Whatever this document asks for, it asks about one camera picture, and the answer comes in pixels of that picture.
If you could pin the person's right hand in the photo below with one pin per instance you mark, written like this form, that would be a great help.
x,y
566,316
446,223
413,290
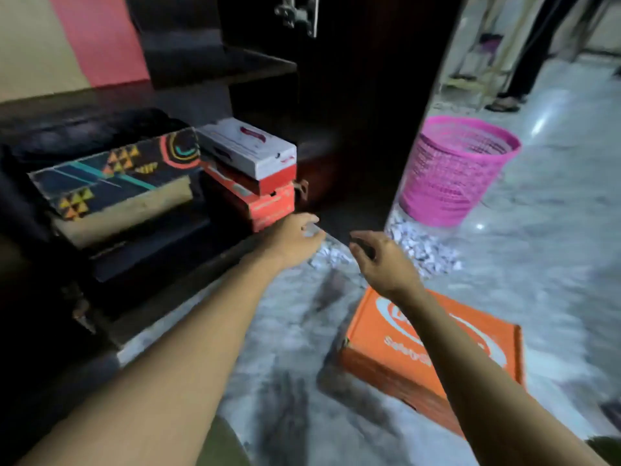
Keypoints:
x,y
388,271

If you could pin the person's left hand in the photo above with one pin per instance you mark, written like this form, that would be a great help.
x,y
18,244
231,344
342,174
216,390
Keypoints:
x,y
288,240

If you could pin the red Skechers Gowalk shoebox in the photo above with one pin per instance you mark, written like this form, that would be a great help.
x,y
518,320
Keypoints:
x,y
271,208

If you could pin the white and red Skechers shoebox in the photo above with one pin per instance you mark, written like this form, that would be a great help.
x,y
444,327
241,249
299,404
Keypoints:
x,y
247,145

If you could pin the black Onitsuka Tiger shoebox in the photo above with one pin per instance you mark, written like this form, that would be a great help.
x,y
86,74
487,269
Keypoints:
x,y
145,252

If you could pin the gold shoebox with diamond logo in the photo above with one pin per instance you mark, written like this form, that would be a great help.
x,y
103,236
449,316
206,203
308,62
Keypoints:
x,y
126,213

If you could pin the dark wooden cabinet door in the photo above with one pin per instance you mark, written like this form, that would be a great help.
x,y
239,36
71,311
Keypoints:
x,y
378,92

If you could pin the black patterned Foamies shoebox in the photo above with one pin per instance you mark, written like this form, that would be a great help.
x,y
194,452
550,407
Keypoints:
x,y
111,174

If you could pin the dark wooden cabinet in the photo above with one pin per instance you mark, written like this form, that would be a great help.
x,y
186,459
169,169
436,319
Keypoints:
x,y
194,67

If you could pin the brown and red Skechers shoebox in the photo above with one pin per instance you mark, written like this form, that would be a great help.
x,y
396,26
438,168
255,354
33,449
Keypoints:
x,y
58,38

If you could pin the person's right forearm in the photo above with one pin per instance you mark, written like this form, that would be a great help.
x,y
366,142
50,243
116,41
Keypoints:
x,y
485,383

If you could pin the person's left forearm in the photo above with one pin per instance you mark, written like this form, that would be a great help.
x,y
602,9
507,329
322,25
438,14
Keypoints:
x,y
170,373

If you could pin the silver metal cabinet hinge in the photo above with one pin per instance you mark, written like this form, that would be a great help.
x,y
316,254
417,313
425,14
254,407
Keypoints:
x,y
302,191
301,14
82,310

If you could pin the pink plastic basket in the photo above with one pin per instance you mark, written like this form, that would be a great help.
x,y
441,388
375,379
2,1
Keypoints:
x,y
451,179

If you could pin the light wooden table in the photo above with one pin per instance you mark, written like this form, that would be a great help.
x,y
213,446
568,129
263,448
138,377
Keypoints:
x,y
485,82

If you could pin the pink plastic basin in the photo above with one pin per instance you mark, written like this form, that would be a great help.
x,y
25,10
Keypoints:
x,y
490,44

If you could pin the wooden bench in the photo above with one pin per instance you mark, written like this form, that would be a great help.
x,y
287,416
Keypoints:
x,y
592,24

